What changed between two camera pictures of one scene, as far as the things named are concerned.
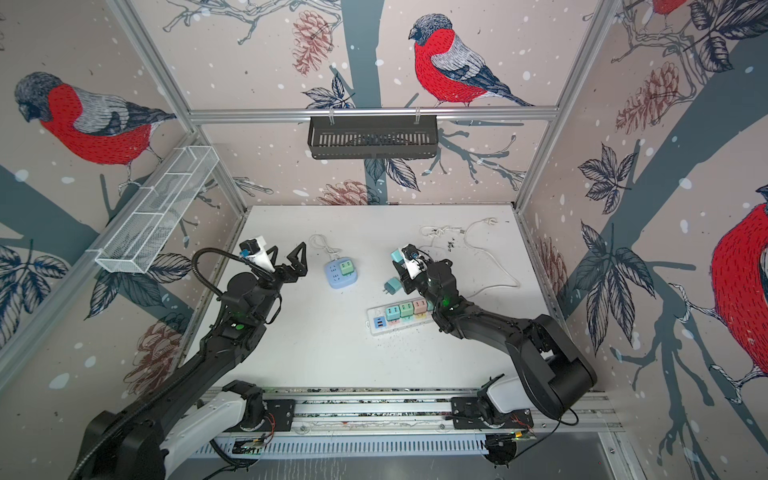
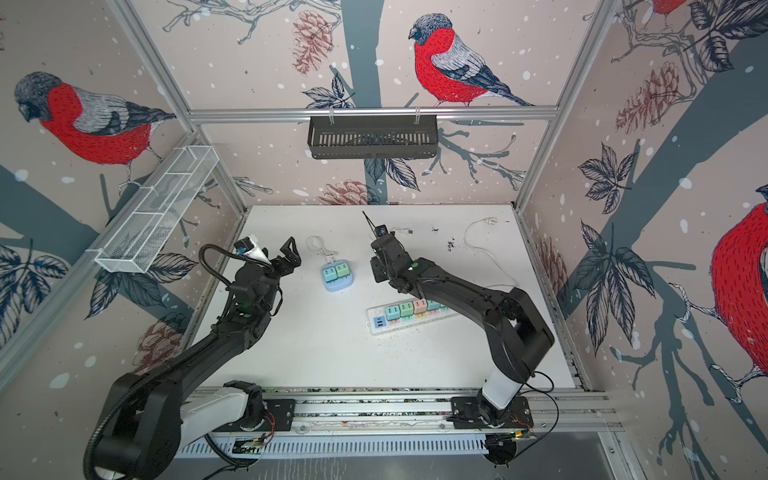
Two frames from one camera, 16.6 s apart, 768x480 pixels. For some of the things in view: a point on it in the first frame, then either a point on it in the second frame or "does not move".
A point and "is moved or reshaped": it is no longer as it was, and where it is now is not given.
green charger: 406,309 does not move
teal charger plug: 392,286 is moved or reshaped
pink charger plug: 420,306 does not move
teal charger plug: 393,313 does not move
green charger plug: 346,268 does not move
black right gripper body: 424,284 to 381,272
